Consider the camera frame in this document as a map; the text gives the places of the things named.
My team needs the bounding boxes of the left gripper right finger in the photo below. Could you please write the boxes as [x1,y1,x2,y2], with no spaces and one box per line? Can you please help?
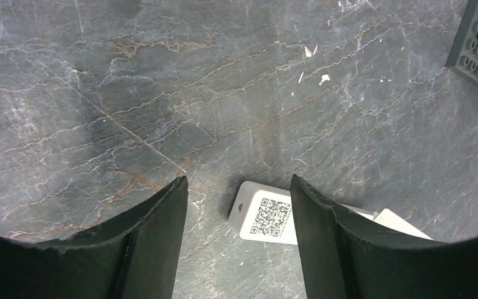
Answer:
[290,176,478,298]

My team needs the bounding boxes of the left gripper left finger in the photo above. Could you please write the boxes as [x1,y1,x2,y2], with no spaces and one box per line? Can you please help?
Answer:
[0,177,189,298]

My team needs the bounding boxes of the white remote control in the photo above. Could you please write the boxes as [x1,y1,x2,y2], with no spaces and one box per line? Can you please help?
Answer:
[228,176,383,259]

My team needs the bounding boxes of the grey lego baseplate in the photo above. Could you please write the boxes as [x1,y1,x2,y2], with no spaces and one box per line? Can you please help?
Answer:
[446,0,478,87]

